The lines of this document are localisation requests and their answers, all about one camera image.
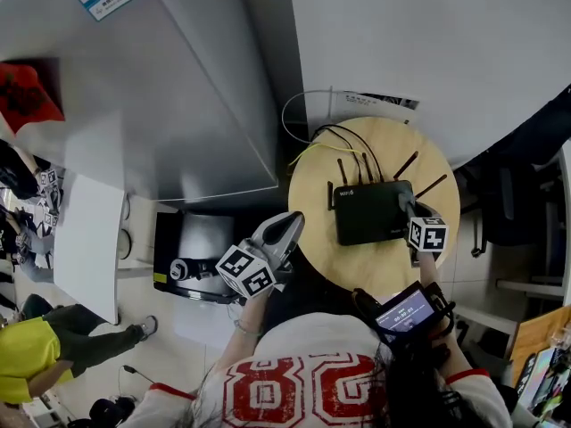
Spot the white cable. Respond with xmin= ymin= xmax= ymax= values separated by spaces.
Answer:
xmin=280 ymin=87 xmax=335 ymax=145

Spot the red paper decoration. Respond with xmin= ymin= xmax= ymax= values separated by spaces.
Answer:
xmin=0 ymin=58 xmax=67 ymax=137

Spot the thin bracelet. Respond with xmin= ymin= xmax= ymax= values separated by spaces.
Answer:
xmin=234 ymin=318 xmax=263 ymax=337

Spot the black office chair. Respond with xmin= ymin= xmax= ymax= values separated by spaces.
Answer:
xmin=454 ymin=85 xmax=571 ymax=258

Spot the black device with screen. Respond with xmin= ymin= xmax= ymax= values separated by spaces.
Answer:
xmin=374 ymin=281 xmax=456 ymax=345

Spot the black router with antennas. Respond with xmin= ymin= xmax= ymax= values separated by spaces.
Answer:
xmin=327 ymin=151 xmax=449 ymax=247

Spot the black silver cylinder tool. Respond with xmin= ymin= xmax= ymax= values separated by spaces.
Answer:
xmin=169 ymin=258 xmax=218 ymax=284

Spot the white board desk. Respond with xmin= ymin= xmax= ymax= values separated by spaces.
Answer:
xmin=53 ymin=174 xmax=127 ymax=325

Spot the silver refrigerator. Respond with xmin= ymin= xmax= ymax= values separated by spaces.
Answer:
xmin=0 ymin=0 xmax=309 ymax=204

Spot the black cable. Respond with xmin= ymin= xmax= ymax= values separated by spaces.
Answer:
xmin=317 ymin=128 xmax=362 ymax=185
xmin=310 ymin=124 xmax=385 ymax=185

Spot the person's left forearm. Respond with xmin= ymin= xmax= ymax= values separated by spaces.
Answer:
xmin=213 ymin=294 xmax=274 ymax=374

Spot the black open box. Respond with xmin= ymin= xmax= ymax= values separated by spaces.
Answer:
xmin=153 ymin=210 xmax=251 ymax=305

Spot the person in white red shirt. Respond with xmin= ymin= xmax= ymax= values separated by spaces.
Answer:
xmin=120 ymin=312 xmax=514 ymax=428

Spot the small wooden table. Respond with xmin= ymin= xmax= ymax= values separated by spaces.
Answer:
xmin=510 ymin=305 xmax=571 ymax=387

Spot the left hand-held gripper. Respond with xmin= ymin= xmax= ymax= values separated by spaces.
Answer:
xmin=215 ymin=210 xmax=306 ymax=300

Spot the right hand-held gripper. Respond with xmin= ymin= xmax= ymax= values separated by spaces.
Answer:
xmin=402 ymin=201 xmax=449 ymax=267

